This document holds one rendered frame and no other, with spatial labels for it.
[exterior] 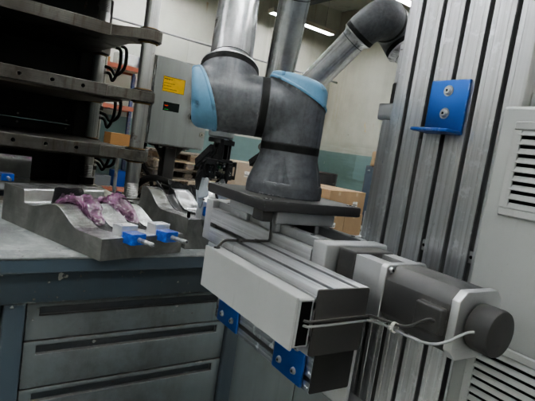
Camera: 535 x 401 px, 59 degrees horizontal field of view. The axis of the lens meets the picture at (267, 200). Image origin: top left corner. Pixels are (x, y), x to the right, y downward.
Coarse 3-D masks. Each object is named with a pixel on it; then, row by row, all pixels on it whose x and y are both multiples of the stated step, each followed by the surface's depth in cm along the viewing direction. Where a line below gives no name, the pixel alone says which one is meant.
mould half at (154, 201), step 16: (144, 192) 164; (160, 192) 162; (176, 192) 167; (144, 208) 164; (160, 208) 153; (192, 208) 161; (176, 224) 143; (192, 224) 138; (192, 240) 139; (208, 240) 143
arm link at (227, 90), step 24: (240, 0) 95; (216, 24) 95; (240, 24) 93; (216, 48) 92; (240, 48) 91; (192, 72) 87; (216, 72) 87; (240, 72) 88; (192, 96) 86; (216, 96) 85; (240, 96) 86; (192, 120) 90; (216, 120) 87; (240, 120) 87
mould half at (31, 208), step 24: (24, 192) 134; (48, 192) 139; (96, 192) 152; (24, 216) 134; (48, 216) 126; (72, 216) 122; (120, 216) 134; (144, 216) 140; (72, 240) 119; (96, 240) 113; (120, 240) 116
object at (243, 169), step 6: (240, 162) 583; (246, 162) 595; (234, 168) 592; (240, 168) 582; (246, 168) 574; (240, 174) 582; (246, 174) 573; (234, 180) 590; (240, 180) 580; (246, 180) 572
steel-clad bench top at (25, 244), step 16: (0, 208) 155; (0, 224) 134; (0, 240) 118; (16, 240) 120; (32, 240) 122; (48, 240) 125; (0, 256) 105; (16, 256) 107; (32, 256) 109; (48, 256) 110; (64, 256) 112; (80, 256) 115; (144, 256) 124; (160, 256) 127; (176, 256) 129; (192, 256) 132
